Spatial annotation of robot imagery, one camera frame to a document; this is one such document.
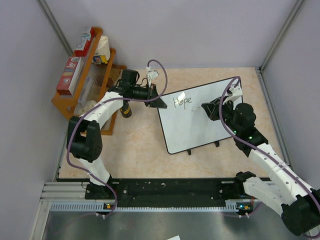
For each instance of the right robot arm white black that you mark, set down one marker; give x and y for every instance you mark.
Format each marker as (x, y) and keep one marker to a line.
(295, 201)

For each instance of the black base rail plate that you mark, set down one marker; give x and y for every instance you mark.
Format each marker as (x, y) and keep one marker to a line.
(167, 192)

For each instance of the orange wooden shelf rack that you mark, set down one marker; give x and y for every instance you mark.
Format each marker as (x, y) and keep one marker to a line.
(92, 83)

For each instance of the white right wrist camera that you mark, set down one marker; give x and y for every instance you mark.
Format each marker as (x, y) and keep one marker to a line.
(233, 93)

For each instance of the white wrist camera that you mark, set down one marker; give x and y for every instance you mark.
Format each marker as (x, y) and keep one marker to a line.
(151, 75)
(233, 93)

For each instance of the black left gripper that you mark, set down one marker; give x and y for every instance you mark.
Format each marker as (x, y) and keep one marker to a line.
(157, 103)

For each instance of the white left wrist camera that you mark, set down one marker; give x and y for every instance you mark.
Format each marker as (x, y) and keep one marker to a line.
(151, 75)

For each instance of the lower red foil box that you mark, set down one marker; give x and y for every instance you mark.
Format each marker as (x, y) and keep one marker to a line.
(68, 80)

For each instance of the white whiteboard black frame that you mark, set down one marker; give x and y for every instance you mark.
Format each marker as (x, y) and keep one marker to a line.
(184, 129)

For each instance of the upper red white box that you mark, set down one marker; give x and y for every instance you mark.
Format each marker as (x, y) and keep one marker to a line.
(84, 42)

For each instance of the white paper sheet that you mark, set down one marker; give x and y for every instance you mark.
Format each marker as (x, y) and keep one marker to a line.
(177, 237)

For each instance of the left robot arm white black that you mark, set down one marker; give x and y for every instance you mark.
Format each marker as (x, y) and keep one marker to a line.
(84, 138)

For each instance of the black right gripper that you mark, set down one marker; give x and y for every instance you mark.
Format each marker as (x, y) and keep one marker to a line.
(212, 109)

